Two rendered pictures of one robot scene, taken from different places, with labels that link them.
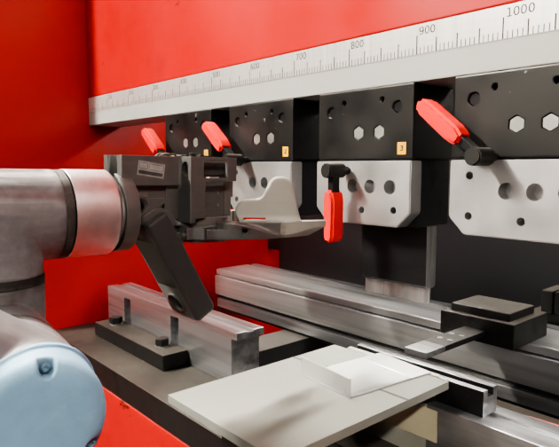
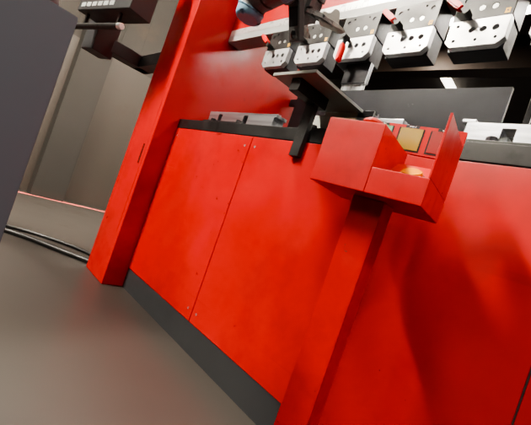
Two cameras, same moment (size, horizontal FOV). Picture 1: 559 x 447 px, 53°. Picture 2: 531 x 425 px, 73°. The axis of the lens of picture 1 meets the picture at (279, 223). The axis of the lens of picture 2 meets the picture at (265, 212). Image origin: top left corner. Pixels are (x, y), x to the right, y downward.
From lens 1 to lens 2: 0.87 m
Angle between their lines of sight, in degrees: 6
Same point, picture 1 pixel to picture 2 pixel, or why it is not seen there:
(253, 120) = (315, 29)
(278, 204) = (334, 17)
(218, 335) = (268, 117)
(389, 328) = not seen: hidden behind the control
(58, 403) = not seen: outside the picture
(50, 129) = (213, 34)
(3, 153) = (193, 33)
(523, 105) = (415, 13)
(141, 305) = (228, 115)
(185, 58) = not seen: hidden behind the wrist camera
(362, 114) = (361, 23)
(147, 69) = (270, 16)
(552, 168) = (418, 30)
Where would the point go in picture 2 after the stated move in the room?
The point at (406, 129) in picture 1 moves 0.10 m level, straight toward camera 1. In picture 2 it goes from (375, 25) to (380, 7)
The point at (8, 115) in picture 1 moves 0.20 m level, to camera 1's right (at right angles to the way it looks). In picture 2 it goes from (201, 19) to (240, 34)
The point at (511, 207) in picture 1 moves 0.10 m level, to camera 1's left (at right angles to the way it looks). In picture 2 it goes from (403, 43) to (372, 32)
